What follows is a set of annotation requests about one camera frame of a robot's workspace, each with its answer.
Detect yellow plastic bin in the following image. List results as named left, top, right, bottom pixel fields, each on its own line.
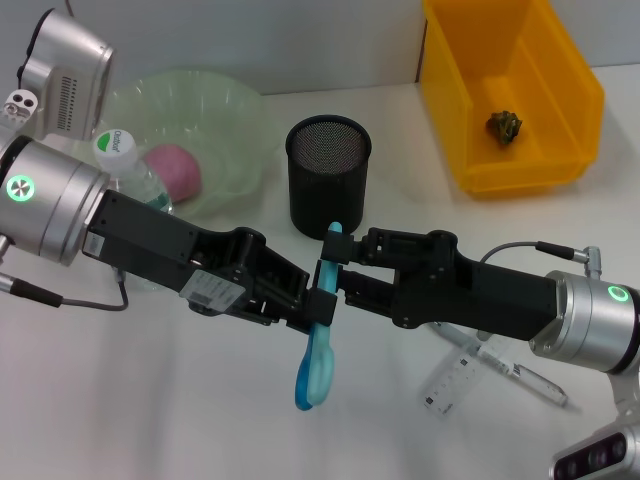
left=419, top=0, right=606, bottom=199

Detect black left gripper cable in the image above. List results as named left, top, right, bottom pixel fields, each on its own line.
left=0, top=272, right=130, bottom=312

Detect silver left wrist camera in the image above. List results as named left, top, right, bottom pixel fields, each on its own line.
left=17, top=7, right=116, bottom=141

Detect transparent plastic ruler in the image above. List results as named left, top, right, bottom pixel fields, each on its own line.
left=419, top=324, right=506, bottom=417

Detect pink peach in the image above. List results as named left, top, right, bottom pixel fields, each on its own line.
left=143, top=143, right=203, bottom=204

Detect blue and teal scissors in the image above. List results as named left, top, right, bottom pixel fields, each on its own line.
left=293, top=221, right=346, bottom=412

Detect black mesh pen holder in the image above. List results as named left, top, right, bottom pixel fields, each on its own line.
left=284, top=115, right=374, bottom=242

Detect grey and clear pen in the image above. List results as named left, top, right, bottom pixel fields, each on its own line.
left=434, top=322, right=569, bottom=407

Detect clear green-label water bottle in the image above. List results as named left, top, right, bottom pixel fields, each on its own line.
left=92, top=128, right=176, bottom=296

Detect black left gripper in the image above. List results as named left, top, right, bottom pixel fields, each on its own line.
left=82, top=188, right=310, bottom=335

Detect grey right gripper cable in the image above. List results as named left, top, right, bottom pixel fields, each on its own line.
left=479, top=241, right=604, bottom=276

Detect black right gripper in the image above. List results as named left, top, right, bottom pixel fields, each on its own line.
left=321, top=226, right=559, bottom=345

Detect pale green glass fruit plate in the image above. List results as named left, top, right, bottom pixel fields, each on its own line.
left=74, top=67, right=281, bottom=219

